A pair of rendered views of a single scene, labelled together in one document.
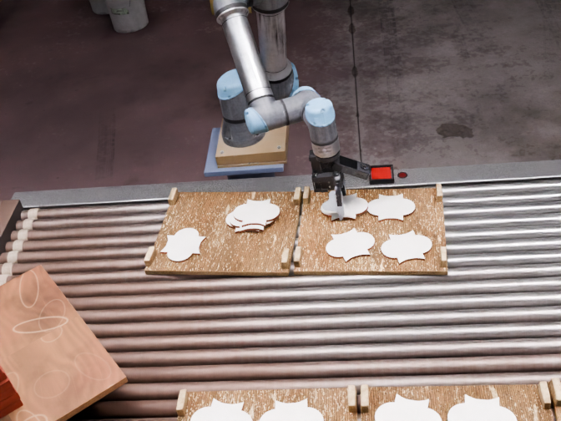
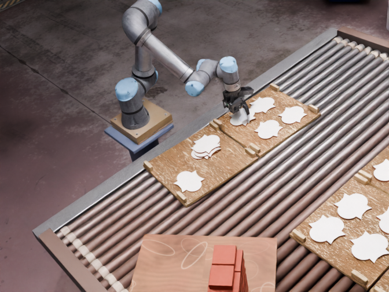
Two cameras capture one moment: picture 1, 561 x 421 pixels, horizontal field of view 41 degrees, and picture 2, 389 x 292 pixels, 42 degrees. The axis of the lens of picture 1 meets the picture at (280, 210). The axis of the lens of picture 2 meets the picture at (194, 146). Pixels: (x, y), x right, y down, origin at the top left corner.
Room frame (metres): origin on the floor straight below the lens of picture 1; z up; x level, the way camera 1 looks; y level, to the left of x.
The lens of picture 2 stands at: (0.44, 1.33, 2.54)
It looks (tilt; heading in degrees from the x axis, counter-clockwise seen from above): 41 degrees down; 317
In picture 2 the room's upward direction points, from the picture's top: 11 degrees counter-clockwise
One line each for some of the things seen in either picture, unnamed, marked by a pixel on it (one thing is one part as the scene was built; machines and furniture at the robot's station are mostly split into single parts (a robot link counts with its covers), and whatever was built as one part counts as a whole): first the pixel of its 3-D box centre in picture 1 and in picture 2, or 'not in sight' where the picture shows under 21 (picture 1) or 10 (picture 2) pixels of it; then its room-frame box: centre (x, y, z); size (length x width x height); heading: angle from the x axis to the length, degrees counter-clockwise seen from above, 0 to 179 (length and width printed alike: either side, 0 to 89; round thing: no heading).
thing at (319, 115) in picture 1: (320, 120); (228, 70); (1.71, -0.14, 1.24); 0.09 x 0.08 x 0.11; 12
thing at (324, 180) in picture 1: (327, 169); (233, 98); (1.71, -0.15, 1.09); 0.09 x 0.08 x 0.12; 78
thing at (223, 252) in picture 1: (227, 230); (199, 162); (1.69, 0.16, 0.93); 0.41 x 0.35 x 0.02; 77
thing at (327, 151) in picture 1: (325, 145); (232, 84); (1.71, -0.15, 1.17); 0.08 x 0.08 x 0.05
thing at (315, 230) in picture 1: (371, 229); (265, 119); (1.60, -0.25, 0.93); 0.41 x 0.35 x 0.02; 78
